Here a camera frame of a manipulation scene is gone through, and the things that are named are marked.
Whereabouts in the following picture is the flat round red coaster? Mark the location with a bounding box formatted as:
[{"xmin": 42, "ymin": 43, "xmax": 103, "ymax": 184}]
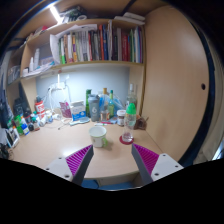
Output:
[{"xmin": 119, "ymin": 134, "xmax": 135, "ymax": 146}]

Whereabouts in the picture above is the clear bottle with green cap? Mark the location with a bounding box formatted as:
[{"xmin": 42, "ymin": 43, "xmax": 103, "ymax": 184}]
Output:
[{"xmin": 121, "ymin": 102, "xmax": 138, "ymax": 144}]

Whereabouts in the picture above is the brown mug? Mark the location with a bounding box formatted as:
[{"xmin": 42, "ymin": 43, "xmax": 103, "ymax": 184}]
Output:
[{"xmin": 134, "ymin": 115, "xmax": 148, "ymax": 131}]

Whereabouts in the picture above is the light blue hairbrush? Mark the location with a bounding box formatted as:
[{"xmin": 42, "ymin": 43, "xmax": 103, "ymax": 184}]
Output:
[{"xmin": 69, "ymin": 116, "xmax": 91, "ymax": 126}]

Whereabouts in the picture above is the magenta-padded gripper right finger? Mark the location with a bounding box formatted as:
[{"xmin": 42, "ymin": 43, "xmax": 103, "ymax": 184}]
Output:
[{"xmin": 130, "ymin": 143, "xmax": 185, "ymax": 186}]

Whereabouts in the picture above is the white mug with green handle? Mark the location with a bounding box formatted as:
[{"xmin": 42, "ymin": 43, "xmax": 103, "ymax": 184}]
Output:
[{"xmin": 88, "ymin": 125, "xmax": 109, "ymax": 149}]

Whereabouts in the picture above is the purple pouch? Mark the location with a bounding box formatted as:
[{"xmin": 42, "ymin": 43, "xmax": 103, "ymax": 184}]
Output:
[{"xmin": 59, "ymin": 101, "xmax": 73, "ymax": 119}]

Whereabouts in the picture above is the wooden shelf unit with books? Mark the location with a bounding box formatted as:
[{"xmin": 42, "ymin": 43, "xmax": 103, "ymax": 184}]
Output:
[{"xmin": 6, "ymin": 13, "xmax": 148, "ymax": 111}]

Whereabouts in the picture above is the blue white-capped bottle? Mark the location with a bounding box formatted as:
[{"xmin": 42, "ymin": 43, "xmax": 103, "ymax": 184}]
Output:
[{"xmin": 20, "ymin": 116, "xmax": 30, "ymax": 136}]

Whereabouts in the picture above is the blue and white box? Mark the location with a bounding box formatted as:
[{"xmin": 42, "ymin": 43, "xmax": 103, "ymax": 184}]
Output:
[{"xmin": 69, "ymin": 100, "xmax": 88, "ymax": 122}]

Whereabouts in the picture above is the white wall power strip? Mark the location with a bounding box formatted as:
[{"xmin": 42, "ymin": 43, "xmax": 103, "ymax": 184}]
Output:
[{"xmin": 48, "ymin": 82, "xmax": 68, "ymax": 91}]

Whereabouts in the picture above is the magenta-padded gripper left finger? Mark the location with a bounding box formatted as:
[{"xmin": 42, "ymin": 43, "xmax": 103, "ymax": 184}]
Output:
[{"xmin": 44, "ymin": 144, "xmax": 95, "ymax": 187}]

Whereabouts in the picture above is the green-capped slim bottle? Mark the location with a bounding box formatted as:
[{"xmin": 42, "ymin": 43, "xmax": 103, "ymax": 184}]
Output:
[{"xmin": 108, "ymin": 89, "xmax": 116, "ymax": 118}]

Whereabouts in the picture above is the ceiling strip light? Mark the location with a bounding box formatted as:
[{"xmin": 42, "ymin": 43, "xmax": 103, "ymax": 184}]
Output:
[{"xmin": 49, "ymin": 4, "xmax": 64, "ymax": 24}]

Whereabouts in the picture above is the green plastic bottle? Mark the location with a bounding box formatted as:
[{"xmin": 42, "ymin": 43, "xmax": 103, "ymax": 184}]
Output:
[{"xmin": 13, "ymin": 114, "xmax": 24, "ymax": 136}]

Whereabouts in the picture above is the grey shaker bottle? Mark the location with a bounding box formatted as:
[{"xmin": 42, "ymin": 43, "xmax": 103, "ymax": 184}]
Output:
[{"xmin": 87, "ymin": 94, "xmax": 102, "ymax": 123}]

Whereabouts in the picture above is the tall dark green bottle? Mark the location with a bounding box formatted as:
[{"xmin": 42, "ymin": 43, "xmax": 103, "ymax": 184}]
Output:
[{"xmin": 85, "ymin": 88, "xmax": 93, "ymax": 118}]

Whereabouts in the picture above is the white-lidded brown jar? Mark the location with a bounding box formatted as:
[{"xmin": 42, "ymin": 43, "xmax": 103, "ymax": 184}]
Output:
[{"xmin": 116, "ymin": 109, "xmax": 127, "ymax": 127}]

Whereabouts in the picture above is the yellow-capped clear bottle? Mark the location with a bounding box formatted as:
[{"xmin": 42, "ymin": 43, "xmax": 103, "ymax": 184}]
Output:
[{"xmin": 100, "ymin": 87, "xmax": 110, "ymax": 122}]

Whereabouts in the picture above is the red and white canister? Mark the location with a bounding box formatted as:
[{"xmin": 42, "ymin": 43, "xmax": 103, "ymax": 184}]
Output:
[{"xmin": 34, "ymin": 96, "xmax": 46, "ymax": 120}]

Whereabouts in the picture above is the tall clear glass bottle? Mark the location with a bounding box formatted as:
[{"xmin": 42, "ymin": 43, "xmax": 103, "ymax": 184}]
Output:
[{"xmin": 125, "ymin": 83, "xmax": 138, "ymax": 111}]

